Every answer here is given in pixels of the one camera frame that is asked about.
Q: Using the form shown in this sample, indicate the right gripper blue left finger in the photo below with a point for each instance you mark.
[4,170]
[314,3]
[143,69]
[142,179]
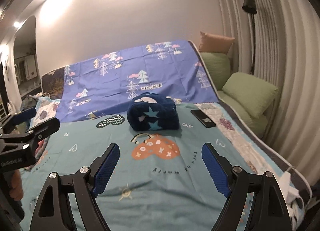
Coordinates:
[102,169]

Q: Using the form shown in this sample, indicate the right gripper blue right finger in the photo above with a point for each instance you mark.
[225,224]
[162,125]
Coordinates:
[218,167]

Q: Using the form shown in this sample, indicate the navy fleece star garment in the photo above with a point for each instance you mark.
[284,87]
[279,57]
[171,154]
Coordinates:
[152,112]

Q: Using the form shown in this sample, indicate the pile of dark clothes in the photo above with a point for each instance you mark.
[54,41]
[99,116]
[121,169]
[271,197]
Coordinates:
[30,101]

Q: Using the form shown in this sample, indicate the person's left hand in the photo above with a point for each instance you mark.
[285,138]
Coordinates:
[16,191]

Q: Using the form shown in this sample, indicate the folded floral patterned garment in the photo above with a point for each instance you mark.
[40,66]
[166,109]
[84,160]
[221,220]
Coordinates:
[41,152]

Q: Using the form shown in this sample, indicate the black smartphone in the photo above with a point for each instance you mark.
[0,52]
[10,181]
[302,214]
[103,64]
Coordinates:
[203,118]

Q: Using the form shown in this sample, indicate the seashell print quilt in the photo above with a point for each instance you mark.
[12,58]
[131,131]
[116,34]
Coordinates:
[253,150]

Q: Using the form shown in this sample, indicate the teal printed bed sheet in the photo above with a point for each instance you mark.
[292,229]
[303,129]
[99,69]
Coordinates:
[160,181]

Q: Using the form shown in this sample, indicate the green cushion near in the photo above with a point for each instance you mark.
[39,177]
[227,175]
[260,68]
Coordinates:
[254,94]

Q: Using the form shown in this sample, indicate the green cushion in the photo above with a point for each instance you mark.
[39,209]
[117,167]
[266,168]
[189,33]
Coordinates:
[254,94]
[218,66]

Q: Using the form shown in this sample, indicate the purple tree print sheet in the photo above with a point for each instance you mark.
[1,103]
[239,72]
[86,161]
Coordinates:
[106,84]

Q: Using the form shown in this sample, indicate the green cushion far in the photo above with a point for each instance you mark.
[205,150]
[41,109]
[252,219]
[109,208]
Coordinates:
[218,66]

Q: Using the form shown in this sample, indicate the orange pillow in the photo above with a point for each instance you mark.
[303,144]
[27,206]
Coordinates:
[215,43]

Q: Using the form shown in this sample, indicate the black floor lamp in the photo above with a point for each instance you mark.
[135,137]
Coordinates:
[249,7]

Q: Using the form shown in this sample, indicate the beige pleated curtain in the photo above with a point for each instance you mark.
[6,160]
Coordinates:
[287,55]

